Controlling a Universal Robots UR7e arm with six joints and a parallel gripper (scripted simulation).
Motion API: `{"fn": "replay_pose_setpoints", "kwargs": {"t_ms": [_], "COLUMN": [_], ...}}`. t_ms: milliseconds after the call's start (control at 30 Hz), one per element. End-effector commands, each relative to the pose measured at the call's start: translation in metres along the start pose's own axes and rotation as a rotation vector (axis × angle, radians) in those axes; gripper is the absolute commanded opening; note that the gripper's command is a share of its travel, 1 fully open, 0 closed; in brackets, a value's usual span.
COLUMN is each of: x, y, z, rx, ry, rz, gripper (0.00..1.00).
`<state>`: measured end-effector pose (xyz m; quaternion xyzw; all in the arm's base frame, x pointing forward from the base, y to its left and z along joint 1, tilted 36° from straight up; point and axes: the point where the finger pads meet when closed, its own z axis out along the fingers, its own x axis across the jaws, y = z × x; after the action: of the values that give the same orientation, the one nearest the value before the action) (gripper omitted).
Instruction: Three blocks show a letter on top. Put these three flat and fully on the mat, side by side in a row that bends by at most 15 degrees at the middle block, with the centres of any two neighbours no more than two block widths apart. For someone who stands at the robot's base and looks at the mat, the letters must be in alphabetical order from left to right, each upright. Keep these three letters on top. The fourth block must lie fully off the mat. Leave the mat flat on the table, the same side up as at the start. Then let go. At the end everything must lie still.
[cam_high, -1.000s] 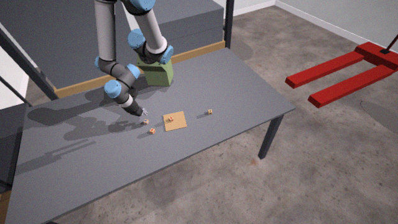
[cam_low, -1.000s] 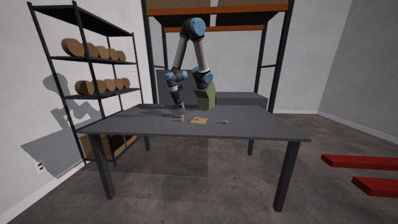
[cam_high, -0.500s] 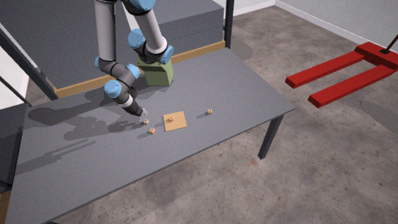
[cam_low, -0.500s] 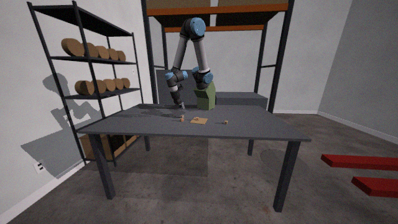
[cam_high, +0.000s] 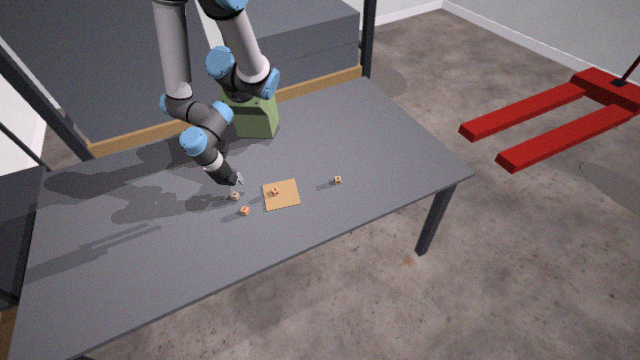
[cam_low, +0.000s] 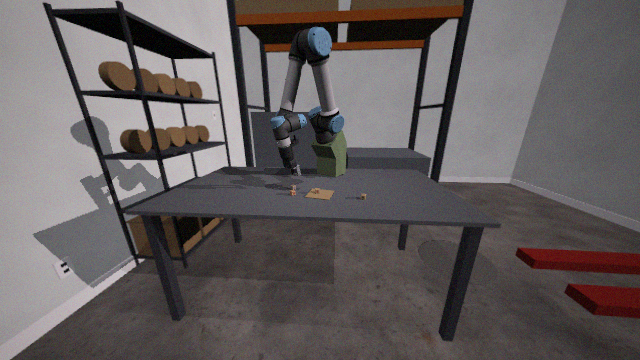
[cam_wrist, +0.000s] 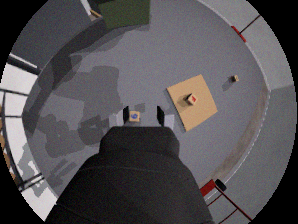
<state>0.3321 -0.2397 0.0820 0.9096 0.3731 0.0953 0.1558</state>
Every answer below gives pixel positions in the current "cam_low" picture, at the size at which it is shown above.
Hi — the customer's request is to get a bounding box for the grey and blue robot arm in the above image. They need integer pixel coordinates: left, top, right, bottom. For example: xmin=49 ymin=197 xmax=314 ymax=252
xmin=270 ymin=27 xmax=345 ymax=144

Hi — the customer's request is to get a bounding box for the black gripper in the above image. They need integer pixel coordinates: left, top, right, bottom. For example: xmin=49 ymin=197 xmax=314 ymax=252
xmin=276 ymin=135 xmax=301 ymax=176

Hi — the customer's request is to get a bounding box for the tan flat mat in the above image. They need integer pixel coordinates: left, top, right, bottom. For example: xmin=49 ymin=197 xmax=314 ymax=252
xmin=305 ymin=189 xmax=334 ymax=200

